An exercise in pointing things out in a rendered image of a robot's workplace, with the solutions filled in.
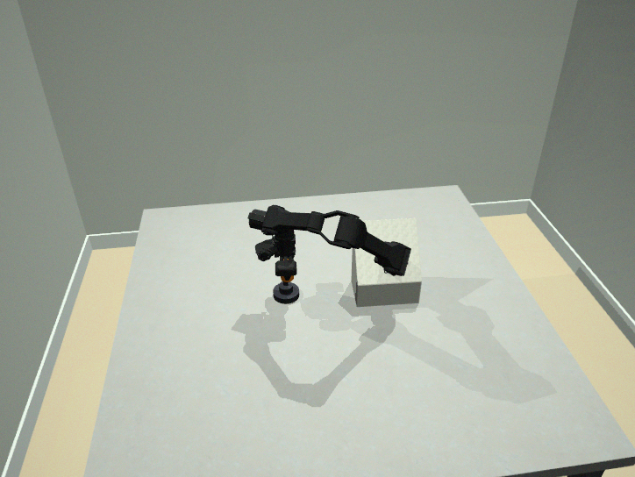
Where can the dark grey round pedestal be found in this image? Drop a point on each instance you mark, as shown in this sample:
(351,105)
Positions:
(286,292)

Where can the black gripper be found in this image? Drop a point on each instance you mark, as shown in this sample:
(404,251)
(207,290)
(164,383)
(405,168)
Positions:
(287,251)

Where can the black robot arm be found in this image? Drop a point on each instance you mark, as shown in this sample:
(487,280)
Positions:
(351,233)

